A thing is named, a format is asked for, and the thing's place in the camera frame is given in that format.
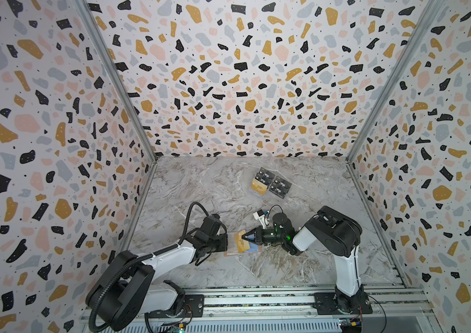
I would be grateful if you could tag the clear acrylic card tray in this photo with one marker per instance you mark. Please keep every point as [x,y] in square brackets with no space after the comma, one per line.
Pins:
[266,181]

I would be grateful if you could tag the black card top left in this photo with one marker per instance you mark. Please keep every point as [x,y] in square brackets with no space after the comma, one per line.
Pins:
[265,177]

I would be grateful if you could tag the black card top right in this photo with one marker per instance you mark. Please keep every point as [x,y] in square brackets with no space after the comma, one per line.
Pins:
[280,187]

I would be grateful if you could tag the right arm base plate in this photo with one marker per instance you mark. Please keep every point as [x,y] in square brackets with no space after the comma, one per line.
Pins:
[337,303]

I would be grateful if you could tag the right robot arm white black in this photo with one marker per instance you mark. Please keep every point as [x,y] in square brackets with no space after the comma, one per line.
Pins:
[338,233]

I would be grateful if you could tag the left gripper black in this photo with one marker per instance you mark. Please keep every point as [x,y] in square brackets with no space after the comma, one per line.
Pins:
[224,237]

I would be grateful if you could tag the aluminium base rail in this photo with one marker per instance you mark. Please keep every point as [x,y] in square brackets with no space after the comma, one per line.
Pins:
[389,308]

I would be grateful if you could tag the black card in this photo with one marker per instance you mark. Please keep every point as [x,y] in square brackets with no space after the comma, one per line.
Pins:
[280,187]
[265,177]

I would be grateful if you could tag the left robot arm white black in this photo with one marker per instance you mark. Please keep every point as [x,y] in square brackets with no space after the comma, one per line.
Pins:
[131,285]

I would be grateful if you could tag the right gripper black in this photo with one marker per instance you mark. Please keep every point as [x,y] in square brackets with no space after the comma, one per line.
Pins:
[260,236]

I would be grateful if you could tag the pink leather card holder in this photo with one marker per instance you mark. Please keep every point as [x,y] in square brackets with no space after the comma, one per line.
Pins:
[232,250]

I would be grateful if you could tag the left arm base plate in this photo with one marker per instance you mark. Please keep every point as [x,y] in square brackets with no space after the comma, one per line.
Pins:
[187,306]

